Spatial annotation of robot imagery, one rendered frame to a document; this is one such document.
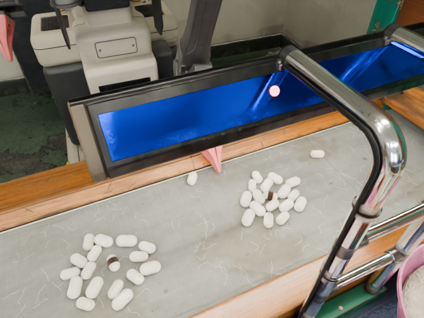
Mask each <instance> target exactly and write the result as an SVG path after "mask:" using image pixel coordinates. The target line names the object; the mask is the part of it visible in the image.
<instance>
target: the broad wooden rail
mask: <svg viewBox="0 0 424 318"><path fill-rule="evenodd" d="M347 122H351V121H349V120H348V119H347V118H346V117H345V116H343V115H342V114H341V113H339V112H338V111H335V112H331V113H329V114H325V115H321V116H318V117H314V118H312V119H308V120H306V121H302V122H298V123H295V124H292V125H289V126H285V127H281V128H279V129H275V130H272V131H268V132H264V133H262V134H258V135H255V136H251V137H249V138H245V139H241V140H238V141H234V142H232V143H228V144H224V145H222V150H221V162H225V161H228V160H231V159H234V158H237V157H240V156H244V155H247V154H249V153H253V152H256V151H259V150H263V149H266V148H269V147H272V146H275V145H278V144H281V143H285V142H287V141H291V140H294V139H297V138H301V137H304V136H307V135H309V134H313V133H317V132H319V131H323V130H325V129H329V128H332V127H335V126H339V125H342V124H345V123H347ZM209 166H211V164H210V162H209V161H208V160H207V159H206V158H205V157H204V156H203V155H202V154H201V153H200V152H199V153H195V154H192V155H188V156H184V157H182V158H178V159H175V160H171V161H169V162H165V163H161V164H158V165H154V166H152V167H148V168H144V169H141V170H138V171H135V172H131V173H128V174H125V175H121V176H118V177H114V178H112V179H110V178H108V179H107V180H103V181H100V182H94V181H93V180H92V178H91V175H90V172H89V169H88V166H87V164H86V162H85V160H83V161H80V162H76V163H71V164H69V165H65V166H61V167H57V168H53V169H50V170H46V171H43V172H39V173H36V174H32V175H28V176H25V177H21V178H18V179H14V180H11V181H9V182H4V183H0V233H1V232H4V231H6V230H10V229H13V228H16V227H20V226H22V225H26V224H29V223H32V222H35V221H39V220H42V219H44V218H48V217H51V216H54V215H58V214H60V213H64V212H67V211H70V210H72V209H76V208H80V207H82V206H86V205H89V204H92V203H95V202H98V201H102V200H104V199H108V198H110V197H114V196H118V195H120V194H123V193H127V192H130V191H133V190H136V189H140V188H142V187H146V186H149V185H152V184H156V183H158V182H161V181H164V180H168V179H171V178H174V177H178V176H180V175H184V174H187V173H190V172H193V171H196V170H199V169H202V168H206V167H209Z"/></svg>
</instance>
